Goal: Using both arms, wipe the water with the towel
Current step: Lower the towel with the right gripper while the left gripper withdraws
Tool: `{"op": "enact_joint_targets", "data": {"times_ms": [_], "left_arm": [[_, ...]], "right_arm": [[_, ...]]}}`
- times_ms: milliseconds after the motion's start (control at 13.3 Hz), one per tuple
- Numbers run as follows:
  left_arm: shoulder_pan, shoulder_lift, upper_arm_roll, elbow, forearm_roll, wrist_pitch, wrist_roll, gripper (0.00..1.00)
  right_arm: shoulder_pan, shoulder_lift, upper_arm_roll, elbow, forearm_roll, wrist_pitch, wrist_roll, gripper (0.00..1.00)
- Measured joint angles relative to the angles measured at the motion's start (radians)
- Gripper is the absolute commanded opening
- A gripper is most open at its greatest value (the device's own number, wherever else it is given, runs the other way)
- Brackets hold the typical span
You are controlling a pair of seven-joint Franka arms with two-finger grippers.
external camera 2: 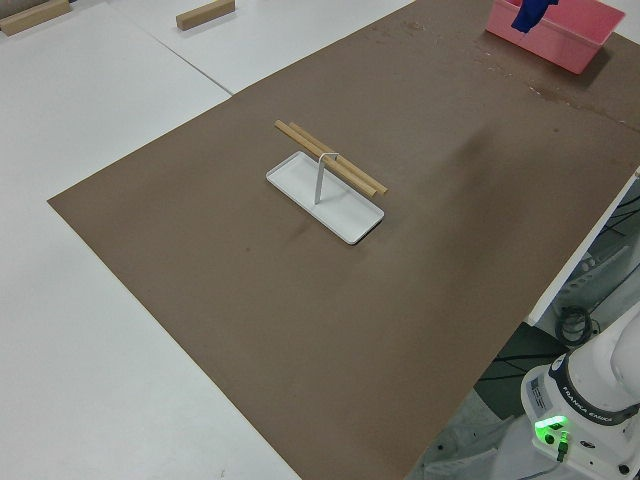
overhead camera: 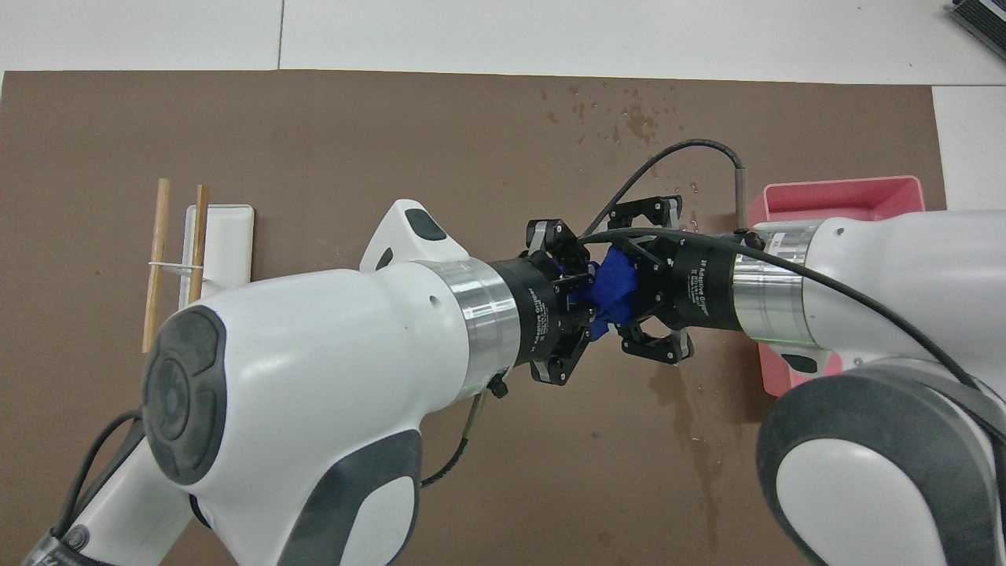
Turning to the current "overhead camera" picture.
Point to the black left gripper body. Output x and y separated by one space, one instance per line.
542 310

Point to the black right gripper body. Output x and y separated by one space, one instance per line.
695 283

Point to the dark blue towel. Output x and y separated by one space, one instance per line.
617 287

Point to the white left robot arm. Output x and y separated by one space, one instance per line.
314 354

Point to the white towel rack tray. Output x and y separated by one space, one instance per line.
228 244

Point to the pink plastic bin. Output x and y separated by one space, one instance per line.
833 196

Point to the brown table mat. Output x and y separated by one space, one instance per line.
393 141

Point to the wooden rack rod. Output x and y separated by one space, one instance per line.
200 228
159 236

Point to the dark striped object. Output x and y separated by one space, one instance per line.
986 16

